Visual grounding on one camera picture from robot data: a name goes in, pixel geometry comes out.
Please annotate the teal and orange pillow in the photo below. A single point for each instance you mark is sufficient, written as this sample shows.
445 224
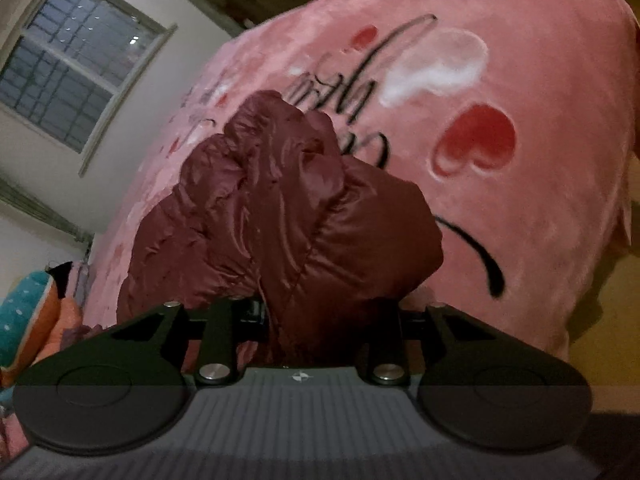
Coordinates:
34 320

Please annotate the pink heart-print bed blanket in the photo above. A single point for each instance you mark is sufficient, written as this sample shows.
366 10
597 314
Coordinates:
517 119

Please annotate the maroon puffer jacket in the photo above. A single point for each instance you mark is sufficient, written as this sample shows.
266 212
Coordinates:
272 207

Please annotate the barred window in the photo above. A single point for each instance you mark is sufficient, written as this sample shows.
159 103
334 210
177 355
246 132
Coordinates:
67 66

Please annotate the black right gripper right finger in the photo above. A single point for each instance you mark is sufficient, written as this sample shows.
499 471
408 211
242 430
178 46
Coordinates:
477 384

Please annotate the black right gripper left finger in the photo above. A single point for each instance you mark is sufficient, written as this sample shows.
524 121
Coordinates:
130 384

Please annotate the grey checked curtain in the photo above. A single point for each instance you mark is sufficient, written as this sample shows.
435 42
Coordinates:
15 196

